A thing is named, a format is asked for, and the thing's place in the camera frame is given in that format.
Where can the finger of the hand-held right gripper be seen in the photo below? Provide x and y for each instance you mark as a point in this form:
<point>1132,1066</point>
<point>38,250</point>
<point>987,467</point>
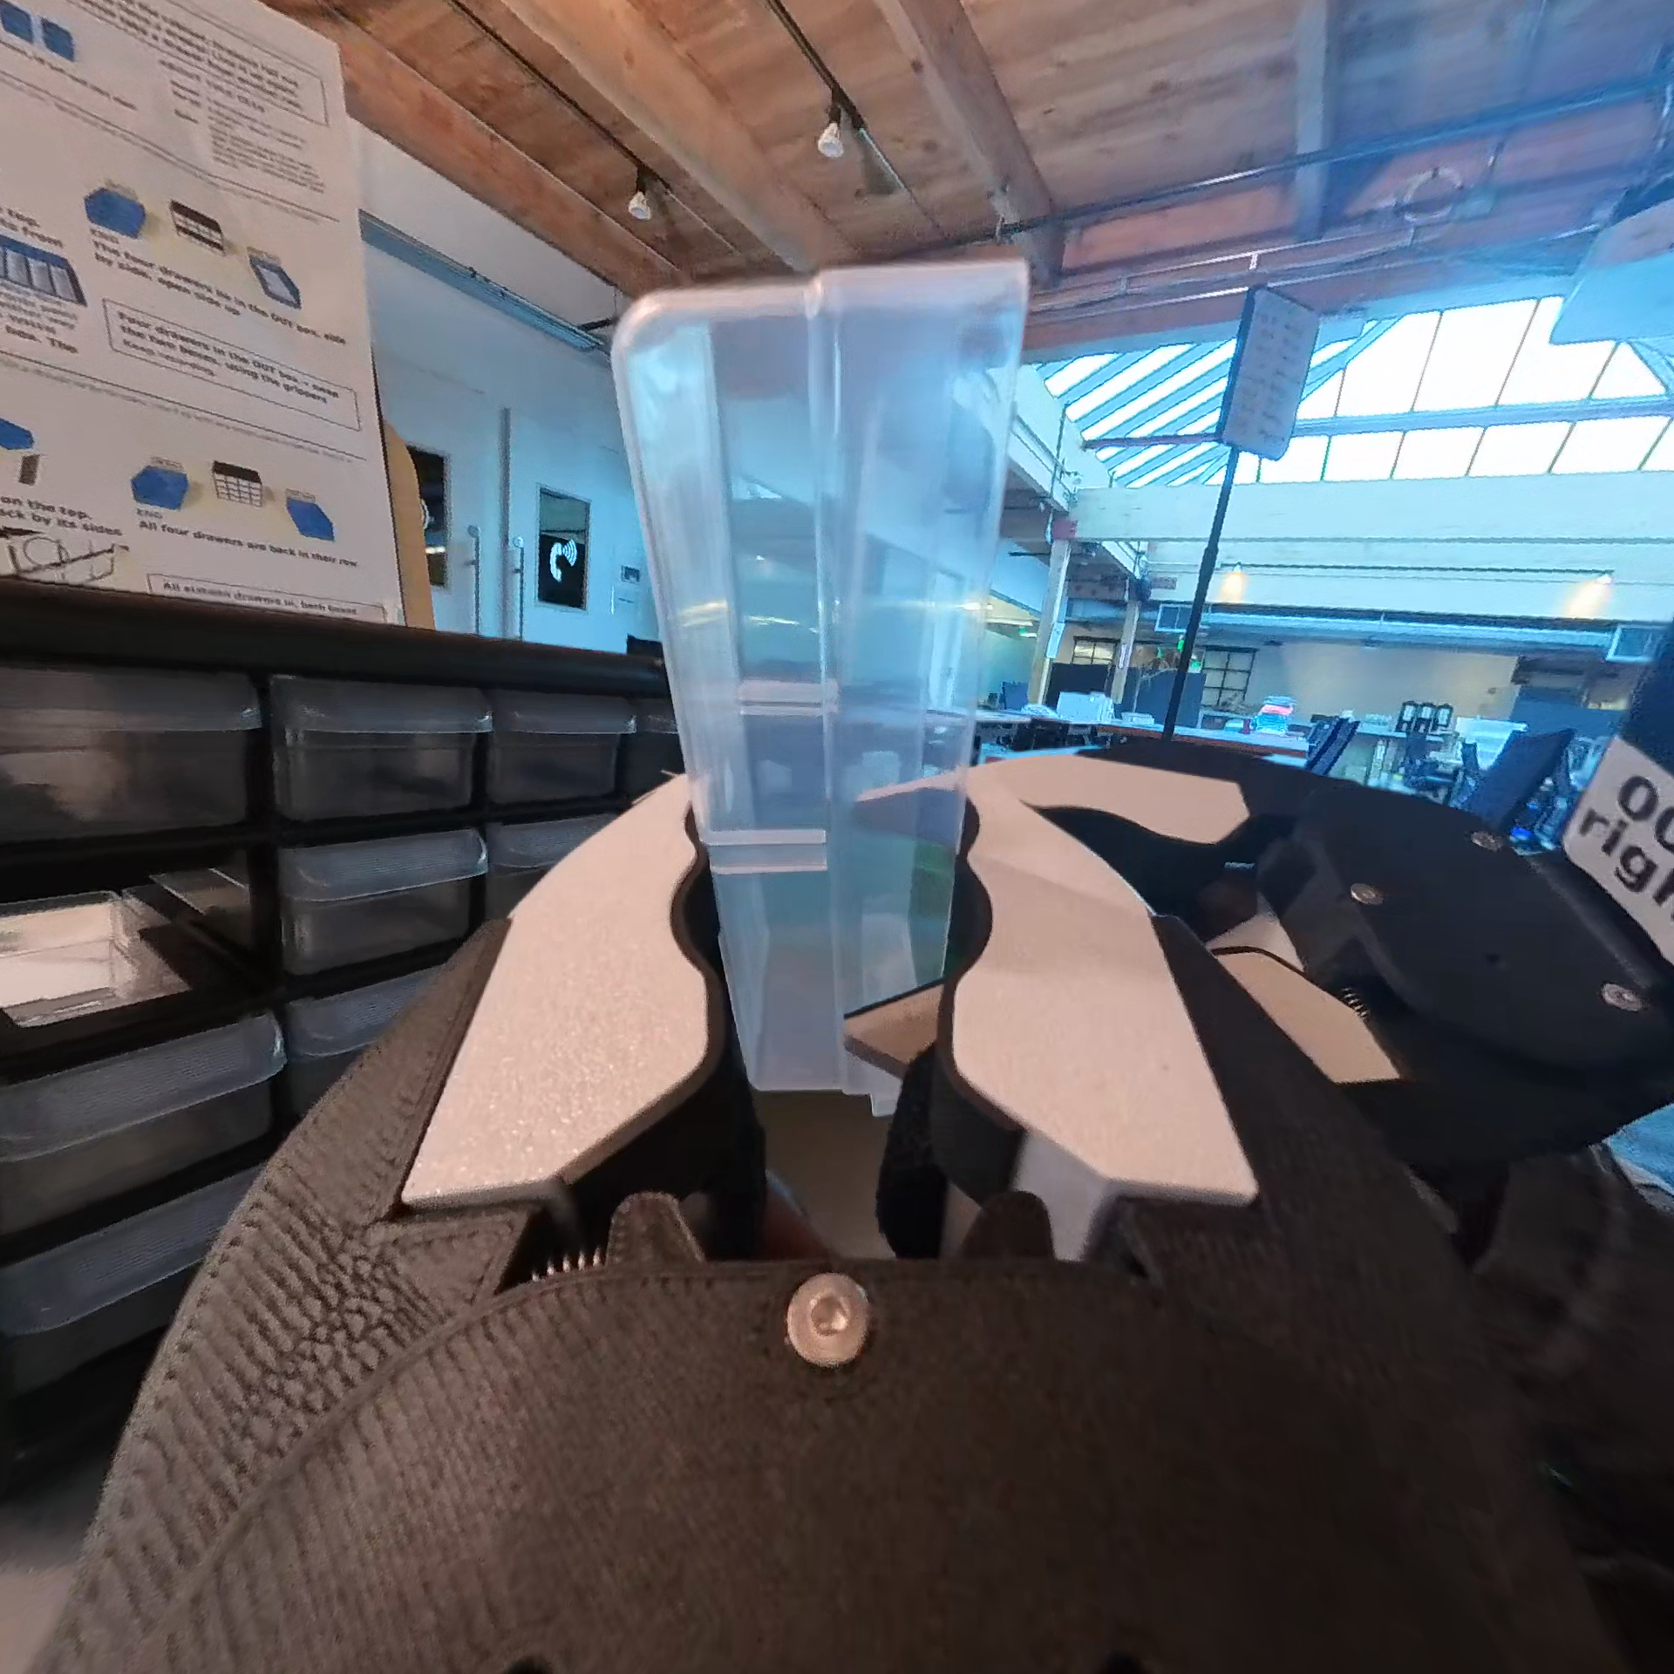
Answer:
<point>1151,798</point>
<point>1308,1005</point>

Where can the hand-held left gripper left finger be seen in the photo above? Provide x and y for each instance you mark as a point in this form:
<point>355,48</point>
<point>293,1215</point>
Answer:
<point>577,1032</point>

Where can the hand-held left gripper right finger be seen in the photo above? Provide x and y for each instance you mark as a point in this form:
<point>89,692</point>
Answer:
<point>1099,1044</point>

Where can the clear plastic drawer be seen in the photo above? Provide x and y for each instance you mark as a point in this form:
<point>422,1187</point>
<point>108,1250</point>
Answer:
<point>813,590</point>

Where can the black drawer cabinet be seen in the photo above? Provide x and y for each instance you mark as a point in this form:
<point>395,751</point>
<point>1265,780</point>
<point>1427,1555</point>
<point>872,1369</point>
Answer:
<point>261,629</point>

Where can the perforated panel on pole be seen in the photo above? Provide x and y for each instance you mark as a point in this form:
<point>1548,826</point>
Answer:
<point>1265,380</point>

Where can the black phone sign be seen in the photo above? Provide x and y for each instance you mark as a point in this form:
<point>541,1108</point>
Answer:
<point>562,557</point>

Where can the instruction sheet on board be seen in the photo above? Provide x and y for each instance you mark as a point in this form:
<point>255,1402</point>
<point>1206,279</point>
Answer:
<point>412,551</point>

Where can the printed instruction sheet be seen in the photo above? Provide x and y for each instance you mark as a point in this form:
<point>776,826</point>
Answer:
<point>196,325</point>

